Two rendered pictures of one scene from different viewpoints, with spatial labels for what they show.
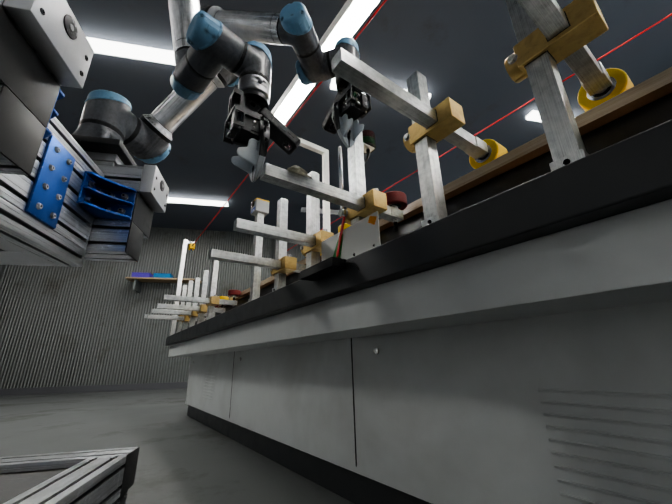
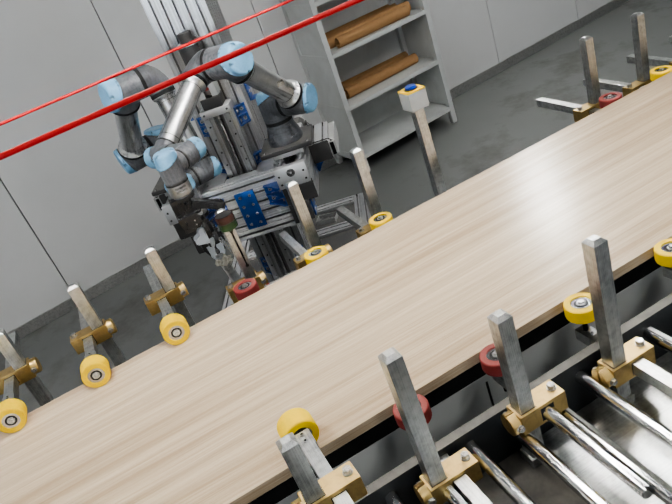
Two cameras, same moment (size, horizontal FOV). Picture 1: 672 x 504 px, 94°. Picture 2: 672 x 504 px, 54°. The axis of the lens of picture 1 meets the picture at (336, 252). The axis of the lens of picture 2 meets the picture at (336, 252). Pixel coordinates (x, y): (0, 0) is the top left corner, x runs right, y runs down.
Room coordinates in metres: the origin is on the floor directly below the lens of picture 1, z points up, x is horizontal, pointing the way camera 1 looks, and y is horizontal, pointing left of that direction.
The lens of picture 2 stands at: (1.83, -1.81, 1.89)
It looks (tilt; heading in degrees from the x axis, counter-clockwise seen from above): 28 degrees down; 112
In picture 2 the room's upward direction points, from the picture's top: 21 degrees counter-clockwise
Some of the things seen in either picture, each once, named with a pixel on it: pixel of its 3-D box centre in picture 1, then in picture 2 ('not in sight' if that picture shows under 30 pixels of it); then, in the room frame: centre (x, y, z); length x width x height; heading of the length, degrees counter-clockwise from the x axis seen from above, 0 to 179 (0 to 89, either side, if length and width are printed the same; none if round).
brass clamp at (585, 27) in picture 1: (550, 43); (94, 334); (0.39, -0.38, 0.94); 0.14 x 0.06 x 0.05; 36
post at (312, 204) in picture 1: (313, 231); (314, 242); (1.02, 0.08, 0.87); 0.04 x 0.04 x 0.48; 36
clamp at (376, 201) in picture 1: (364, 209); (247, 286); (0.80, -0.08, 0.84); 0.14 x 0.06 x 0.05; 36
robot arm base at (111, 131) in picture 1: (98, 145); (282, 129); (0.80, 0.72, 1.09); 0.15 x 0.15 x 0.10
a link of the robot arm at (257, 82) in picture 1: (254, 93); not in sight; (0.58, 0.18, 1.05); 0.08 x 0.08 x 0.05
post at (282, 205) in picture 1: (281, 250); (375, 209); (1.22, 0.23, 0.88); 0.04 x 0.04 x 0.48; 36
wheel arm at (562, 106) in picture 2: (202, 300); (575, 109); (1.95, 0.85, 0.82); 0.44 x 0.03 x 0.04; 126
